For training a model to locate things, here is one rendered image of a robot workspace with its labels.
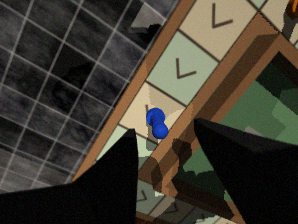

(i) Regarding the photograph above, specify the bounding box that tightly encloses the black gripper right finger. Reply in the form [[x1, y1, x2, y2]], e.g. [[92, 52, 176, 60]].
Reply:
[[194, 118, 298, 224]]

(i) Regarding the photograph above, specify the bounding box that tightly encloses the blue pawn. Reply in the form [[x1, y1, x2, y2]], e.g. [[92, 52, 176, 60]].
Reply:
[[146, 108, 168, 140]]

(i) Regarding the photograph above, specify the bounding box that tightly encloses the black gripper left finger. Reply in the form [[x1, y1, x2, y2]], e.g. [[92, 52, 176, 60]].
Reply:
[[0, 128, 139, 224]]

